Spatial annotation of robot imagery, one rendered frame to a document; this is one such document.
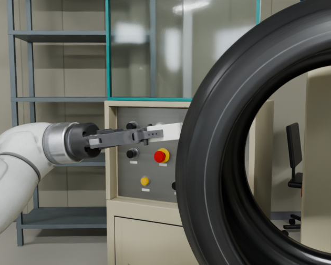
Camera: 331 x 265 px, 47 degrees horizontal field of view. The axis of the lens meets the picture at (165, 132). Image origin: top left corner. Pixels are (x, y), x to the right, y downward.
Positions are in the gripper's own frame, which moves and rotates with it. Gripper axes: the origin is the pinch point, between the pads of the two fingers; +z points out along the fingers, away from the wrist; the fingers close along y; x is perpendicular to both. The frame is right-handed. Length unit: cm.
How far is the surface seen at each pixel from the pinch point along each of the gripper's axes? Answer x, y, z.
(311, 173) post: 14.2, 24.5, 23.6
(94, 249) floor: 101, 188, -162
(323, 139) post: 6.7, 24.5, 26.9
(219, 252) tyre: 17.6, -13.4, 12.2
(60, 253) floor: 98, 171, -183
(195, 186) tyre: 7.7, -13.2, 9.6
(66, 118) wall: -11, 236, -209
